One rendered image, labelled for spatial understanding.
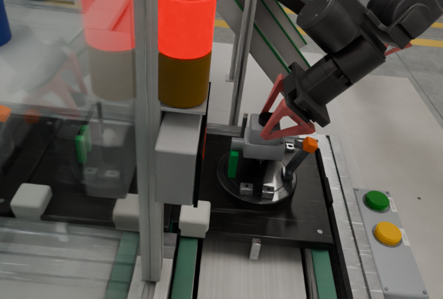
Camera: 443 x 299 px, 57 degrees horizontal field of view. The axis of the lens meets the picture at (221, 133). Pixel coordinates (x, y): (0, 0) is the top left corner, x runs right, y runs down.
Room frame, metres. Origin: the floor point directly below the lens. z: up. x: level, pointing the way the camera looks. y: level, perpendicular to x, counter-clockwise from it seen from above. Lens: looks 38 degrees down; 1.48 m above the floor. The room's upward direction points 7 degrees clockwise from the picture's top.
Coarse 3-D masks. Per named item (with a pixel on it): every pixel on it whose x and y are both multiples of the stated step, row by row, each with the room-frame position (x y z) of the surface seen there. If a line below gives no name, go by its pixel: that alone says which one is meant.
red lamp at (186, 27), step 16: (160, 0) 0.31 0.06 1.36; (176, 0) 0.30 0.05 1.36; (192, 0) 0.31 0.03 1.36; (208, 0) 0.31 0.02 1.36; (160, 16) 0.31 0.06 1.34; (176, 16) 0.30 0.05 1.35; (192, 16) 0.30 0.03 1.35; (208, 16) 0.31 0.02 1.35; (160, 32) 0.31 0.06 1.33; (176, 32) 0.30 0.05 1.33; (192, 32) 0.30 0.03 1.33; (208, 32) 0.31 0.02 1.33; (160, 48) 0.31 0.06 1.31; (176, 48) 0.30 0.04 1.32; (192, 48) 0.30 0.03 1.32; (208, 48) 0.32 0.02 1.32
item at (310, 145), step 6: (306, 138) 0.53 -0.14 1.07; (312, 138) 0.53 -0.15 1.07; (294, 144) 0.52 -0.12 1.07; (300, 144) 0.52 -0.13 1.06; (306, 144) 0.52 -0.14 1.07; (312, 144) 0.51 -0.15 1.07; (300, 150) 0.52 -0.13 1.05; (306, 150) 0.51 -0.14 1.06; (312, 150) 0.51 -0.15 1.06; (294, 156) 0.53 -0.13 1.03; (300, 156) 0.52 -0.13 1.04; (306, 156) 0.52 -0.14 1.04; (294, 162) 0.52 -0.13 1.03; (300, 162) 0.52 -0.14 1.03; (288, 168) 0.52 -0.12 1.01; (294, 168) 0.52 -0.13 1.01
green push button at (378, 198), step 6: (372, 192) 0.52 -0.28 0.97; (378, 192) 0.53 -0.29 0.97; (366, 198) 0.51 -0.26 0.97; (372, 198) 0.51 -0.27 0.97; (378, 198) 0.51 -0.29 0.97; (384, 198) 0.51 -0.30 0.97; (372, 204) 0.50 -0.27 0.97; (378, 204) 0.50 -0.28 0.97; (384, 204) 0.50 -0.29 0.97; (378, 210) 0.49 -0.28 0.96
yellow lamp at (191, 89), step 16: (160, 64) 0.31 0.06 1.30; (176, 64) 0.30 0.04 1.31; (192, 64) 0.30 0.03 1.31; (208, 64) 0.32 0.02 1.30; (160, 80) 0.31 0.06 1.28; (176, 80) 0.30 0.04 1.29; (192, 80) 0.30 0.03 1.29; (208, 80) 0.32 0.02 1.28; (160, 96) 0.31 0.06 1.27; (176, 96) 0.30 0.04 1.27; (192, 96) 0.31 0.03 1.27
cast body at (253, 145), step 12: (252, 120) 0.52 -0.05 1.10; (264, 120) 0.51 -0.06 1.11; (252, 132) 0.50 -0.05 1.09; (240, 144) 0.51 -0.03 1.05; (252, 144) 0.50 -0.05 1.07; (264, 144) 0.50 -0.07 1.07; (276, 144) 0.50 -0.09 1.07; (252, 156) 0.50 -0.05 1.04; (264, 156) 0.50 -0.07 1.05; (276, 156) 0.50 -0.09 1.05
